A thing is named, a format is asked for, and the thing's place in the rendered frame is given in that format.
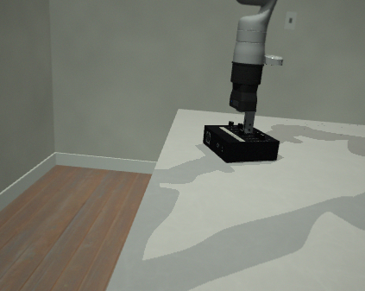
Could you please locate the black lighting desk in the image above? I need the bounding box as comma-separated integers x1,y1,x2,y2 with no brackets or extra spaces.
203,121,280,163

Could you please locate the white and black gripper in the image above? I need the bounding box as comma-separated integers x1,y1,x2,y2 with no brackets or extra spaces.
230,41,283,133

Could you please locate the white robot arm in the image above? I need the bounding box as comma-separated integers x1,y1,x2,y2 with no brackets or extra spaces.
236,0,277,43

